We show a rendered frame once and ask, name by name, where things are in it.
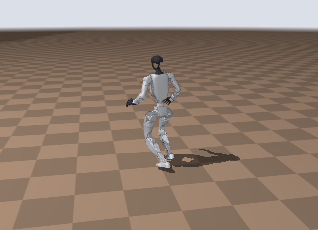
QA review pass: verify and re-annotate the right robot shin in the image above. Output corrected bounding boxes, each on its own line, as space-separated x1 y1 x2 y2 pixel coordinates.
160 129 172 155

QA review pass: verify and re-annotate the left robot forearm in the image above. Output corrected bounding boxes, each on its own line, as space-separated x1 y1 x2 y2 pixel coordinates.
132 93 142 105

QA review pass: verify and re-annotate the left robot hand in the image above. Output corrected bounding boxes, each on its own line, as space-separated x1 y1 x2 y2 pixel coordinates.
126 98 136 107

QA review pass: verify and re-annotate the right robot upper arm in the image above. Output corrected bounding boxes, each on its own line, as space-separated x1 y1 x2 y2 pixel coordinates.
168 73 181 93

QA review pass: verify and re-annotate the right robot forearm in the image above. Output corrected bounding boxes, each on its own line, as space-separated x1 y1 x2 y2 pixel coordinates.
169 92 180 102

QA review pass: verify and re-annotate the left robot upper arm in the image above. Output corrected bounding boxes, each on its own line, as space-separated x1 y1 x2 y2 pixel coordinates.
140 75 152 100

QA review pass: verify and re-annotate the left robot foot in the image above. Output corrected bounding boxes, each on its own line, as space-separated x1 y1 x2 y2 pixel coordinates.
156 161 171 168

